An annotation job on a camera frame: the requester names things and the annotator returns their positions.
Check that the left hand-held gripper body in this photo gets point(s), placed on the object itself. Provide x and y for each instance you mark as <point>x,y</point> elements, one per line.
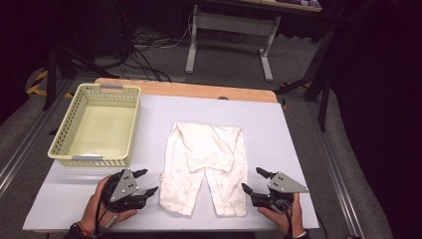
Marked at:
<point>124,186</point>

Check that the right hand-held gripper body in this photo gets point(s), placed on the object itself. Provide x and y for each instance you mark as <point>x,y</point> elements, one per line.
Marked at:
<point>285,186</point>

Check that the white baby romper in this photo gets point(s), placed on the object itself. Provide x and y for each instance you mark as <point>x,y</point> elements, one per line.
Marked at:
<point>202,159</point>

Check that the pale green plastic basket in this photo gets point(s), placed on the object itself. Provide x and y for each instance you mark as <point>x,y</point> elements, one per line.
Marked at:
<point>103,129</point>

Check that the person's right hand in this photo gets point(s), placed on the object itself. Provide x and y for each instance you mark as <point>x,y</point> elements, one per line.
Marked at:
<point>292,219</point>

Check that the person's left hand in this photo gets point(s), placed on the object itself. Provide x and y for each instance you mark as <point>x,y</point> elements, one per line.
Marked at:
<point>89,215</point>

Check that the dark round table grommet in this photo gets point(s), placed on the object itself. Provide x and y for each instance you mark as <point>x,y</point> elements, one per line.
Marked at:
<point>223,98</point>

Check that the black metal stand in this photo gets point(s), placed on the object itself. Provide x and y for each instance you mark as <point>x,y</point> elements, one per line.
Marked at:
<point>323,83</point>

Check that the black tripod stand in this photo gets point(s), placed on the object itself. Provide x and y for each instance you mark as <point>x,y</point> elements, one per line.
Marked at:
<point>51,76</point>

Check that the yellow and black hazard tape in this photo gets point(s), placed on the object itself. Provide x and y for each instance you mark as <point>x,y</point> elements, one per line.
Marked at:
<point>36,83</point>

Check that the aluminium floor rail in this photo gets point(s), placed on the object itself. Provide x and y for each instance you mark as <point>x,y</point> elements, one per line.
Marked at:
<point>338,172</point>
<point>26,146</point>

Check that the white metal table frame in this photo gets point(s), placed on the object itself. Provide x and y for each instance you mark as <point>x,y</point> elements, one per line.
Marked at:
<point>232,23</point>

